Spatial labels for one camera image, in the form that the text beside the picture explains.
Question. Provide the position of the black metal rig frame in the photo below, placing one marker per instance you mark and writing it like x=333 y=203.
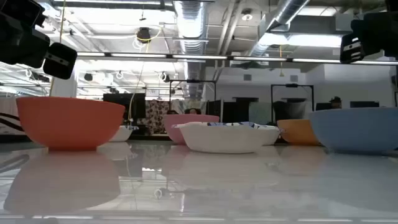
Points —
x=192 y=81
x=292 y=85

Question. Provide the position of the silver ribbed ceiling duct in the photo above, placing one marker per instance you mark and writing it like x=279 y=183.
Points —
x=191 y=31

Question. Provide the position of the person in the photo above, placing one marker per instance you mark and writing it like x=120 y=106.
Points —
x=335 y=102
x=192 y=111

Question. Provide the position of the frame bar with light strips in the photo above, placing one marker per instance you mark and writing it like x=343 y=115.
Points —
x=199 y=57

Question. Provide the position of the white bowl blue patterned rim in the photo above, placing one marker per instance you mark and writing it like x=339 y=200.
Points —
x=121 y=133
x=227 y=138

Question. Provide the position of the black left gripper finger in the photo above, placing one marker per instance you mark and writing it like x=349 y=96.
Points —
x=60 y=62
x=21 y=11

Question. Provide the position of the black round ceiling device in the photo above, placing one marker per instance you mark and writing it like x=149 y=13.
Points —
x=143 y=35

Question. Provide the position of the blue plastic bowl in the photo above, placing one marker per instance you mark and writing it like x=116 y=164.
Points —
x=357 y=130

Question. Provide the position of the yellow-orange plastic bowl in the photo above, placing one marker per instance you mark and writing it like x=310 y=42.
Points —
x=295 y=132

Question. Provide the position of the silver slanted ceiling duct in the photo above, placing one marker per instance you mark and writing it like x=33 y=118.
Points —
x=280 y=15

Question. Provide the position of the red-orange plastic bowl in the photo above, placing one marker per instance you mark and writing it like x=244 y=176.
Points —
x=68 y=121

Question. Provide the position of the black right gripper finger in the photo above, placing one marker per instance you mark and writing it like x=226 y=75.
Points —
x=351 y=49

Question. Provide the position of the white banner with black logo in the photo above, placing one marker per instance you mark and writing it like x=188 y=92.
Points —
x=9 y=121

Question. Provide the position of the black monitor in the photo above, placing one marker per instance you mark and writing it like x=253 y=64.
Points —
x=124 y=104
x=363 y=104
x=323 y=106

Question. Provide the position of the floral patterned curtain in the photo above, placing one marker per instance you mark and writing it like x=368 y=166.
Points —
x=155 y=116

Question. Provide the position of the pink plastic bowl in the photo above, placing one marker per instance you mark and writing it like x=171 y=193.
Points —
x=177 y=124

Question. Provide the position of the black aluminium table frame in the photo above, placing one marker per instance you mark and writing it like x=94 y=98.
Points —
x=149 y=137

